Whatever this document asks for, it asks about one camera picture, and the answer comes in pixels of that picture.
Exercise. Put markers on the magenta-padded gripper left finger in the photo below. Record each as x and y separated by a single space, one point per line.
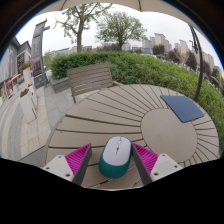
60 166

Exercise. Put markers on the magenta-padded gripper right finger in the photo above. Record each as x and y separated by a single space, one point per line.
163 165

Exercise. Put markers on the white and teal computer mouse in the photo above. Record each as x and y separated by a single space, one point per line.
116 153

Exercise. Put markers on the dark blue mouse pad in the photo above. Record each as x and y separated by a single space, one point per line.
182 108

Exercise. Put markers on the white planter with flowers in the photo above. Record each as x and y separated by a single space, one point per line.
27 106
26 76

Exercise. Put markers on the brown slatted outdoor chair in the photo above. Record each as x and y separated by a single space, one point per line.
90 78

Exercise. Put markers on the dark curved umbrella pole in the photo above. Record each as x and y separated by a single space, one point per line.
200 66

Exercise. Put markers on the grey storefront building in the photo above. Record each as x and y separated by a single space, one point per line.
11 63

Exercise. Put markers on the tall grey sign pillar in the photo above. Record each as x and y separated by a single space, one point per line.
37 50

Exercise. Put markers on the distant apartment buildings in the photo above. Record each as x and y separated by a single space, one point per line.
160 39

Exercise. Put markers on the tall bare-trunk tree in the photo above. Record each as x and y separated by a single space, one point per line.
79 36

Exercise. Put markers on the round leafy green tree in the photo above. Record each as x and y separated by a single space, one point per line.
120 28

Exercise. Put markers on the beige patio umbrella canopy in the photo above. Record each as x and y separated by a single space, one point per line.
150 4

